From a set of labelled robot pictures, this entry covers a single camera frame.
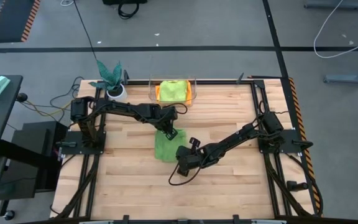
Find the black round knob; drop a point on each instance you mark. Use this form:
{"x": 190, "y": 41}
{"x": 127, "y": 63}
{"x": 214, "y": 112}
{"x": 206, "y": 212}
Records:
{"x": 21, "y": 97}

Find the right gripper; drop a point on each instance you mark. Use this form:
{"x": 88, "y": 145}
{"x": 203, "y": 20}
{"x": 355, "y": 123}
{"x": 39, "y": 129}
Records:
{"x": 190, "y": 158}

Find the grey metal stand foot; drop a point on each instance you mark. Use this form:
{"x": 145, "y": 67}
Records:
{"x": 334, "y": 4}
{"x": 353, "y": 78}

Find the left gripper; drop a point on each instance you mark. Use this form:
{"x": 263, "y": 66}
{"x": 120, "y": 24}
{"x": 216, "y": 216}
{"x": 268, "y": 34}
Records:
{"x": 168, "y": 118}

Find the orange black hazard strip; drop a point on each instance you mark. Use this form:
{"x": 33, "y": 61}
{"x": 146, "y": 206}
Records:
{"x": 311, "y": 174}

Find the snake plant in white pot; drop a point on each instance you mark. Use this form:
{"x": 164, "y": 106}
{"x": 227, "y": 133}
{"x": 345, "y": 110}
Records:
{"x": 115, "y": 90}

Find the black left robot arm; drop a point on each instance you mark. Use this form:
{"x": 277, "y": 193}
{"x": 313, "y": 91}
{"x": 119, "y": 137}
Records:
{"x": 123, "y": 109}

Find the black equipment cabinet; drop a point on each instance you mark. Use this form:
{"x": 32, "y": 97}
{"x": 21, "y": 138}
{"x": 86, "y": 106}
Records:
{"x": 30, "y": 168}

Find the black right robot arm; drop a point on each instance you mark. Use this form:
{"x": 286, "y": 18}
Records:
{"x": 228, "y": 143}

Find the green microfiber towel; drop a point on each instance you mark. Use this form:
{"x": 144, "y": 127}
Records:
{"x": 173, "y": 91}
{"x": 166, "y": 151}

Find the black table edge rail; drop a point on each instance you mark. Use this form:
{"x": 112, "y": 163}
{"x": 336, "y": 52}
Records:
{"x": 179, "y": 221}

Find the black mat with orange edge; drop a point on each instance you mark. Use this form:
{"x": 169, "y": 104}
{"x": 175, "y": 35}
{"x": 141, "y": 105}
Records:
{"x": 11, "y": 18}

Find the black rail bracket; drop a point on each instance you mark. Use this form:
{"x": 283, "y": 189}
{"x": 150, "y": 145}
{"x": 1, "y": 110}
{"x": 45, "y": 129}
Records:
{"x": 239, "y": 79}
{"x": 125, "y": 77}
{"x": 125, "y": 218}
{"x": 235, "y": 218}

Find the black caster wheel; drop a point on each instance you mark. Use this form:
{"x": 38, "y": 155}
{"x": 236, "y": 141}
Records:
{"x": 8, "y": 214}

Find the clear plastic bin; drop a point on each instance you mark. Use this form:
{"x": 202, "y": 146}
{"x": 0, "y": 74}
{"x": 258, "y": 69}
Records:
{"x": 152, "y": 90}

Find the black aluminium frame rail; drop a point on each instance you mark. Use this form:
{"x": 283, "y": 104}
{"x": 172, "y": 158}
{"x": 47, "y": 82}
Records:
{"x": 97, "y": 93}
{"x": 105, "y": 119}
{"x": 287, "y": 90}
{"x": 273, "y": 189}

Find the black clamp lever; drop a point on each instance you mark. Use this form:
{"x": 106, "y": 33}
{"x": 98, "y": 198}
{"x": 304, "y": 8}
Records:
{"x": 297, "y": 186}
{"x": 302, "y": 144}

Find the orange microfiber towel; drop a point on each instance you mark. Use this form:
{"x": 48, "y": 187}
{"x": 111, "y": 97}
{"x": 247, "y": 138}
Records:
{"x": 189, "y": 93}

